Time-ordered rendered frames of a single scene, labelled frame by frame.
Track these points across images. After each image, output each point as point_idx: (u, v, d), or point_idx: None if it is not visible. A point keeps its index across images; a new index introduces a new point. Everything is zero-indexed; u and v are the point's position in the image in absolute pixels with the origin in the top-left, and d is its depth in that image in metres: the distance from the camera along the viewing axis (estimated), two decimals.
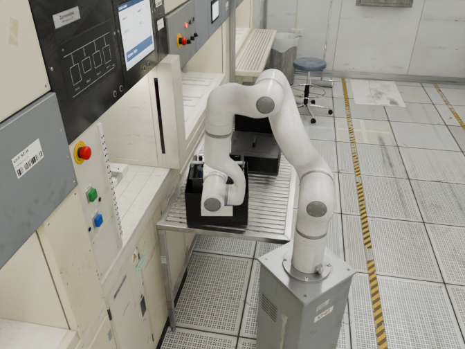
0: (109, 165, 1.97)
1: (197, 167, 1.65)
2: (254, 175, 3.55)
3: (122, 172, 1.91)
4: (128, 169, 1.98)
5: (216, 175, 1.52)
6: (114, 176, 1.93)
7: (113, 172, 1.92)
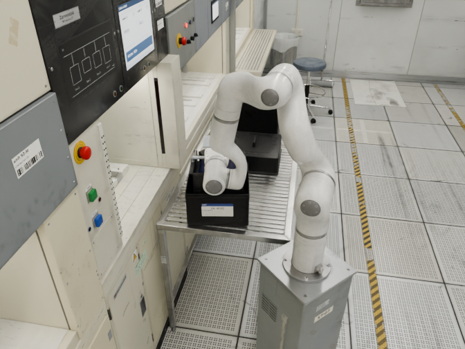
0: (109, 165, 1.97)
1: (201, 151, 1.69)
2: (254, 175, 3.55)
3: (122, 172, 1.91)
4: (128, 169, 1.98)
5: (218, 159, 1.56)
6: (114, 176, 1.93)
7: (113, 172, 1.92)
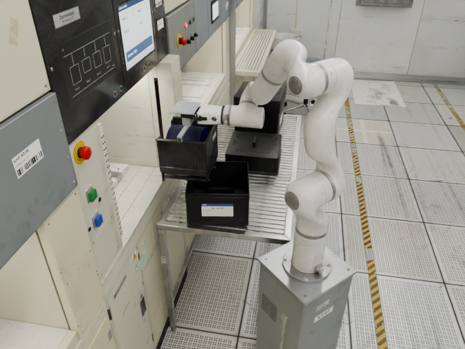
0: (109, 165, 1.97)
1: (195, 119, 1.58)
2: (254, 175, 3.55)
3: (122, 172, 1.91)
4: (128, 169, 1.98)
5: (231, 104, 1.61)
6: (114, 176, 1.93)
7: (113, 172, 1.92)
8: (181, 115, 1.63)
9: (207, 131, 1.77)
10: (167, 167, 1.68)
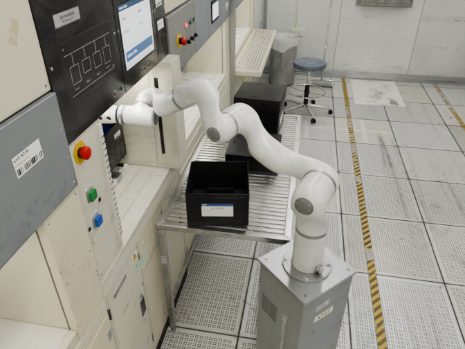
0: None
1: None
2: (254, 175, 3.55)
3: (122, 172, 1.91)
4: (128, 169, 1.98)
5: (126, 105, 1.69)
6: (114, 176, 1.93)
7: (113, 172, 1.92)
8: None
9: None
10: None
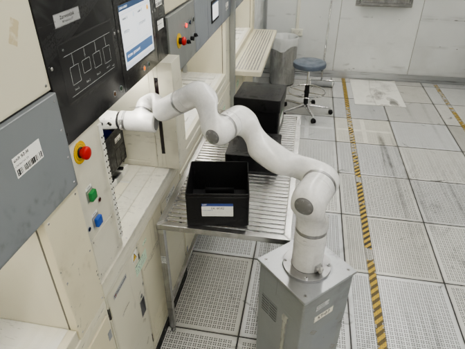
0: None
1: None
2: (254, 175, 3.55)
3: (122, 172, 1.91)
4: (128, 169, 1.98)
5: (126, 111, 1.71)
6: (114, 176, 1.93)
7: (113, 172, 1.92)
8: None
9: None
10: None
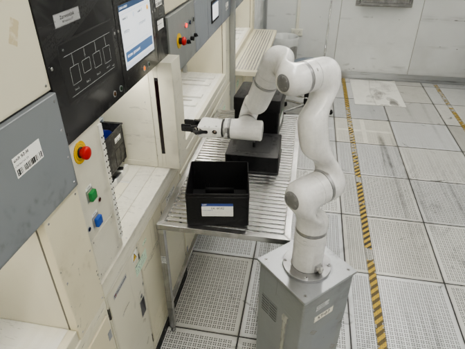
0: None
1: (196, 133, 1.62)
2: (254, 175, 3.55)
3: (122, 172, 1.91)
4: (128, 169, 1.98)
5: (231, 118, 1.64)
6: (114, 176, 1.93)
7: (113, 172, 1.92)
8: (182, 128, 1.67)
9: None
10: None
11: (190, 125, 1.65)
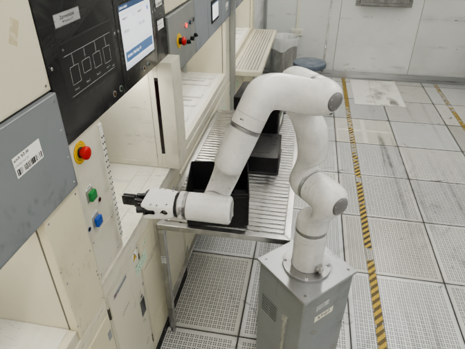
0: None
1: (137, 211, 1.17)
2: (254, 175, 3.55)
3: None
4: None
5: (188, 192, 1.18)
6: None
7: None
8: (123, 201, 1.22)
9: None
10: None
11: (134, 198, 1.20)
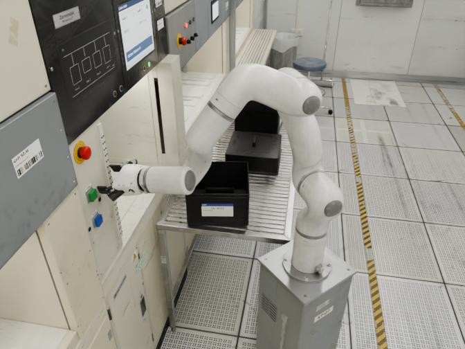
0: None
1: (113, 199, 1.24)
2: (254, 175, 3.55)
3: None
4: None
5: (149, 168, 1.22)
6: None
7: None
8: (99, 191, 1.29)
9: None
10: None
11: (105, 189, 1.26)
